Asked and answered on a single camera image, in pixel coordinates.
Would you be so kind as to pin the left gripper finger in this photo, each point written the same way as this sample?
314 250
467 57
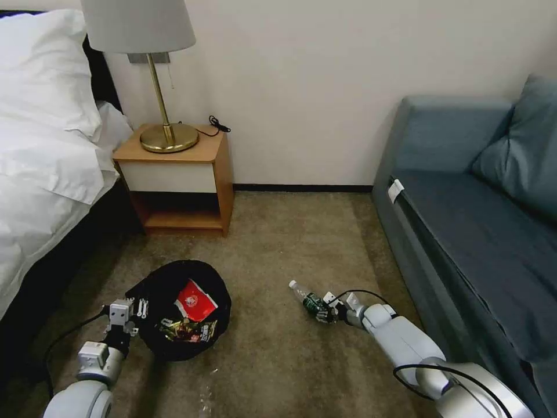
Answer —
142 308
131 307

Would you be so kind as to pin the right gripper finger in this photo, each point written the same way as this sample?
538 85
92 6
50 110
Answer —
325 306
325 321

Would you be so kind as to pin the clear plastic bottle green label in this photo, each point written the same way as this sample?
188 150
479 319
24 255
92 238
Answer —
304 297

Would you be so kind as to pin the black trash bin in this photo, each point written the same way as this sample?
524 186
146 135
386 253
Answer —
165 283

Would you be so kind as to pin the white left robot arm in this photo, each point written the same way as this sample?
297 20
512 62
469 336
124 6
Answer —
93 398

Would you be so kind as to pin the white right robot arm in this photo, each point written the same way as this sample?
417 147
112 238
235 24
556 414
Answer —
404 339

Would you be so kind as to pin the dark printed snack bag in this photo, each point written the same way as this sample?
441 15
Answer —
187 331

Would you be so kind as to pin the red snack packet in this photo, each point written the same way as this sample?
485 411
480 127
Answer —
194 301

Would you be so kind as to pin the black baseboard strip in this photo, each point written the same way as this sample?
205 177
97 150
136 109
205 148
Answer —
304 187

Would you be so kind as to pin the wooden nightstand white drawer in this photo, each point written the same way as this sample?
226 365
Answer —
174 183

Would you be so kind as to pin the white sofa tag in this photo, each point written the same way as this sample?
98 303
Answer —
395 190

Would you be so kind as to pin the blue-grey sofa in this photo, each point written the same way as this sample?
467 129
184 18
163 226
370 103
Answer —
457 235

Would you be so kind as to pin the white duvet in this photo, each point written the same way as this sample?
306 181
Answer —
48 183

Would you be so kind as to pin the blue-grey sofa cushion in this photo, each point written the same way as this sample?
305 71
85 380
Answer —
522 139

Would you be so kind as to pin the white pillow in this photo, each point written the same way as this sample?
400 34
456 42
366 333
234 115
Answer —
41 69

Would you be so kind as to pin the brass lamp grey shade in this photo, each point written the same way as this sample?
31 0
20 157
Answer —
139 24

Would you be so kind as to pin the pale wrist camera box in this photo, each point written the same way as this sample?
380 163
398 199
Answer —
329 298
119 311

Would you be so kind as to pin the black bed frame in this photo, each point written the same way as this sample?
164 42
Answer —
65 261

